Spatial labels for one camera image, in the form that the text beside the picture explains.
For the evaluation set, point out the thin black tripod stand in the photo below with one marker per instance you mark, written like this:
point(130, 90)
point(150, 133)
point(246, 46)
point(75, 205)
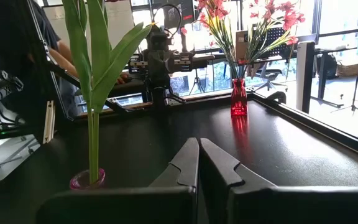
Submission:
point(357, 77)

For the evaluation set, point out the black slotted bracket bar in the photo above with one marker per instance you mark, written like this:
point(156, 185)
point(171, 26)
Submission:
point(182, 60)

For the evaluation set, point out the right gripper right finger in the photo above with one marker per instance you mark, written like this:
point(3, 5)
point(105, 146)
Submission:
point(275, 205)

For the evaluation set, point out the woven wicker basket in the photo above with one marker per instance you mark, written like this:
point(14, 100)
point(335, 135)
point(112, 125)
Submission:
point(348, 69)

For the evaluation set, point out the person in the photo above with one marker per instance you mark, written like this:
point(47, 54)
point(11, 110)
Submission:
point(17, 53)

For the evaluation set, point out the brown cardboard box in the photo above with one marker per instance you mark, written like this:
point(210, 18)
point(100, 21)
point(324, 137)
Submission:
point(242, 45)

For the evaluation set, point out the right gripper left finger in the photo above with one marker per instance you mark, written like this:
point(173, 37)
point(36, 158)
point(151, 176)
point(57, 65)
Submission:
point(154, 202)

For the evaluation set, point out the black clamp hook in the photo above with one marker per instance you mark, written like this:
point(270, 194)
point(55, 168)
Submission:
point(277, 96)

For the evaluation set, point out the white bracket plate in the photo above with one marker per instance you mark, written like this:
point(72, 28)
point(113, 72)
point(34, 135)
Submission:
point(48, 122)

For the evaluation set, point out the red glass vase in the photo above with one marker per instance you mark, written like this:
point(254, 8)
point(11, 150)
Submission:
point(239, 99)

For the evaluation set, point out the person's hand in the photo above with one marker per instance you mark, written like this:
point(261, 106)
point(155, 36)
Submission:
point(122, 77)

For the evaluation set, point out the purple glass vase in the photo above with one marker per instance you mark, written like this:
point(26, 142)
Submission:
point(84, 182)

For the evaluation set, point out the black backpack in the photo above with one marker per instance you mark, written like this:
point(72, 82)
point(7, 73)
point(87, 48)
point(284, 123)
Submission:
point(329, 65)

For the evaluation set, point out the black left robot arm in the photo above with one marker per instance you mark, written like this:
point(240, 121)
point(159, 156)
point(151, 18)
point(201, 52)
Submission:
point(159, 93)

